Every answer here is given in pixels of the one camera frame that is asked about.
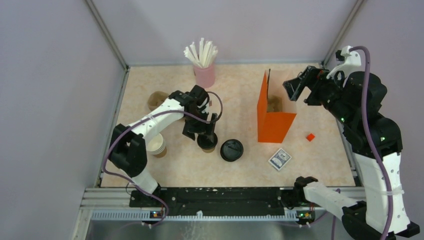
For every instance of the blue playing card box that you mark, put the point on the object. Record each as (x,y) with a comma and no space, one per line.
(279,159)

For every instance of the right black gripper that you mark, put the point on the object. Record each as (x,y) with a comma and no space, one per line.
(312,77)

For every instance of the stack of brown paper cups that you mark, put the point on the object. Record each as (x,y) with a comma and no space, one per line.
(157,146)

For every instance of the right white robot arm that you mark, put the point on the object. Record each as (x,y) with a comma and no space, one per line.
(376,142)

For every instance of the orange paper bag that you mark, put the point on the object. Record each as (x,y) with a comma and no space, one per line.
(272,127)

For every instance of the small red cube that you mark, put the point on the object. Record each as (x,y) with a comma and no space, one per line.
(310,137)

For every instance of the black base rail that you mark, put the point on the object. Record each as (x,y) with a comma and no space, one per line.
(223,201)

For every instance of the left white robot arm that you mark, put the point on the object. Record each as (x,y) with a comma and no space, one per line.
(128,145)

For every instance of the single black cup lid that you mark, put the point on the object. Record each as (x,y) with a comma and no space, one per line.
(207,142)

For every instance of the single brown paper cup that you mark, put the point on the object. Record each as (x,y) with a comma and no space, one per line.
(208,150)

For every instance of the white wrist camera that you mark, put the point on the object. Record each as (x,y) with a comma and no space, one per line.
(205,105)
(352,59)

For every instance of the brown pulp cup carrier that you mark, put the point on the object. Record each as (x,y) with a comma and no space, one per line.
(157,99)

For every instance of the single brown pulp carrier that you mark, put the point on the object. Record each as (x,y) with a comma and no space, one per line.
(274,104)

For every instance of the pink straw holder cup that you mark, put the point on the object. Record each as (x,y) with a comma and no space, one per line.
(204,77)

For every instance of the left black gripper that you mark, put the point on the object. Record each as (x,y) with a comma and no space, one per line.
(190,131)

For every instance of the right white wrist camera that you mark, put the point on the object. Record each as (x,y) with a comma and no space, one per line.
(352,59)

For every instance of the stack of black cup lids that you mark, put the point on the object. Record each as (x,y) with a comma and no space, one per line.
(231,150)

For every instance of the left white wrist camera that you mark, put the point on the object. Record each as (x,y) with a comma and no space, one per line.
(205,105)

